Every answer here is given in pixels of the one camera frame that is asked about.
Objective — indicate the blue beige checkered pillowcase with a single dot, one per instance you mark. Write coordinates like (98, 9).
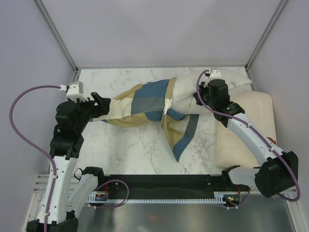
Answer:
(146, 103)

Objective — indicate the white slotted cable duct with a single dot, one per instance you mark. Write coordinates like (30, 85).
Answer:
(215, 199)

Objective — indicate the aluminium right frame post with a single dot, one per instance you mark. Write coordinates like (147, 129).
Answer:
(271, 24)

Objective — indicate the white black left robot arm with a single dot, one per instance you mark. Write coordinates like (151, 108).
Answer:
(60, 209)

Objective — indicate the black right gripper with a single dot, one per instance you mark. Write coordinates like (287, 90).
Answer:
(203, 89)

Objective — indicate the aluminium extrusion rail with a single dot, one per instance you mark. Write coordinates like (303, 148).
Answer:
(42, 180)

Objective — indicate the aluminium frame post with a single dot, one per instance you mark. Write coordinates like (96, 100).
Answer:
(55, 33)
(271, 24)

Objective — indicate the aluminium left frame post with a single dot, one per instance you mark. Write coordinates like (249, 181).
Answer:
(55, 33)

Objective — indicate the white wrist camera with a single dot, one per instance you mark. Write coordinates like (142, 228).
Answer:
(75, 92)
(213, 73)

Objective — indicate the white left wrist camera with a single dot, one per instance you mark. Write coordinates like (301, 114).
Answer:
(75, 92)

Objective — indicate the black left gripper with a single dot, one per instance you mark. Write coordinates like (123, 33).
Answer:
(102, 108)

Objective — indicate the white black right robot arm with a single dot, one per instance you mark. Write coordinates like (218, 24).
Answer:
(277, 174)

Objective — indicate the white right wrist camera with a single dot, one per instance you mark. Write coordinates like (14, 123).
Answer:
(213, 73)

